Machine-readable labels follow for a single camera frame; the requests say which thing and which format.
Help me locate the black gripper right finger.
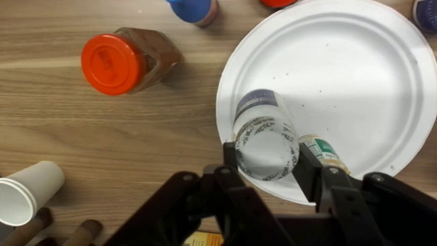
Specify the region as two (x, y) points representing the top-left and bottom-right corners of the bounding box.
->
(292, 142), (335, 206)

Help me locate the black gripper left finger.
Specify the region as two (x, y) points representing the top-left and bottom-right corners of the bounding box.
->
(221, 141), (241, 175)

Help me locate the small green label bottle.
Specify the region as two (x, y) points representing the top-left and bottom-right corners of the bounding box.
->
(297, 133), (352, 175)

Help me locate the white paper plate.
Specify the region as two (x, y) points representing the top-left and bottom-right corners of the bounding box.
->
(214, 0), (437, 208)

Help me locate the orange lid spice jar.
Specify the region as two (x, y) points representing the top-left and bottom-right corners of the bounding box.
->
(79, 26), (184, 97)

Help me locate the small blue top bottle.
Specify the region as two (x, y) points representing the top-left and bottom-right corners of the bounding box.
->
(165, 0), (219, 29)

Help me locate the brown moose plush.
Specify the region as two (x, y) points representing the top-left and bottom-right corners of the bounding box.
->
(0, 206), (105, 246)

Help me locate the white paper cup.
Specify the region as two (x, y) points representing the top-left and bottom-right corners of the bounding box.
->
(0, 160), (66, 228)

